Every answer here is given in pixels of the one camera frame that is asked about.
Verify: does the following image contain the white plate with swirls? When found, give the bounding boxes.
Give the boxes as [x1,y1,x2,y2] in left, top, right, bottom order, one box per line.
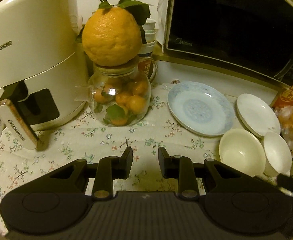
[236,93,281,138]

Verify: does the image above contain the cream bowl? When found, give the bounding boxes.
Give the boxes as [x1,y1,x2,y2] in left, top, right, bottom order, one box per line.
[219,128,266,177]

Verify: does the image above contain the black microwave oven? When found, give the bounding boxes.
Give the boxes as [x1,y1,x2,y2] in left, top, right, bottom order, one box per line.
[165,0,293,86]

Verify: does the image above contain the large pomelo with leaves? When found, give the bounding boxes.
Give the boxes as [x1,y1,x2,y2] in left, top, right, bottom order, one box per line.
[81,0,151,67]

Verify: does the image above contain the white air fryer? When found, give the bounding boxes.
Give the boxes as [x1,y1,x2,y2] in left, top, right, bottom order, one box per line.
[0,0,88,150]

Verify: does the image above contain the stacked white cups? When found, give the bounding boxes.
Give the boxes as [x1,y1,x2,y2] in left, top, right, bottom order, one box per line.
[138,19,157,55]

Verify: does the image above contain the glass jar of oranges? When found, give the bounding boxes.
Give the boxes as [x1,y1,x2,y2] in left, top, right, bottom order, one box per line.
[75,56,157,127]

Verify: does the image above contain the white bowl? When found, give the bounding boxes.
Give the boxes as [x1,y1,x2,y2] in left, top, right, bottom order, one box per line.
[262,132,292,177]

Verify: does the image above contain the blue patterned plate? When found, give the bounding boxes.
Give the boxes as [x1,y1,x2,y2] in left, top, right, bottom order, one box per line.
[167,81,235,137]

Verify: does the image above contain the floral tablecloth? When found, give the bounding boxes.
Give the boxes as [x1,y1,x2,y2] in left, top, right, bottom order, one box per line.
[0,81,291,235]

